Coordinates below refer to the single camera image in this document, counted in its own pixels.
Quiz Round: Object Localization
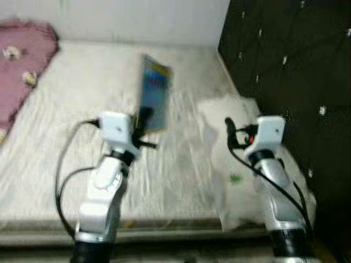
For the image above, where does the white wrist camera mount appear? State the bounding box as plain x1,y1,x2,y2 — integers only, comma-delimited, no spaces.
99,111,140,159
244,115,287,159

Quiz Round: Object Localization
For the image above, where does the dark bed base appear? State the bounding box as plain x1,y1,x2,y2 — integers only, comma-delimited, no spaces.
0,227,231,247

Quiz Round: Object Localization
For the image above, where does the beige quilted mattress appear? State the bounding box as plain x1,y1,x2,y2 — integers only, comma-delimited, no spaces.
0,39,308,225

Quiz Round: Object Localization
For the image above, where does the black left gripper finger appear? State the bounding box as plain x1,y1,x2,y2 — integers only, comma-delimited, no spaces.
136,107,155,136

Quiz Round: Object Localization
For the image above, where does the colourful picture book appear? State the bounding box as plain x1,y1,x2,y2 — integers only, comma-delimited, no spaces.
137,54,173,132

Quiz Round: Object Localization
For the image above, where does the black tufted headboard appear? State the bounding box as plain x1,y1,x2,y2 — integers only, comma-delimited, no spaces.
218,0,351,242

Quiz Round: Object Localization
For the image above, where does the pink cartoon print quilt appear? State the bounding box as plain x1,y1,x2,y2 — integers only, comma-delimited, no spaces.
0,18,60,138

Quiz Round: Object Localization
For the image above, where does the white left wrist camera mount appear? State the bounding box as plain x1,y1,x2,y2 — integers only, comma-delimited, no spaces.
99,111,140,159

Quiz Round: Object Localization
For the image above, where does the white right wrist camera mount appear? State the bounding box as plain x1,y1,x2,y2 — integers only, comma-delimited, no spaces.
244,115,287,159

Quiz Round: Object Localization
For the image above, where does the white pillow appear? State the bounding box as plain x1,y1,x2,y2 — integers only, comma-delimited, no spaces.
197,96,318,231

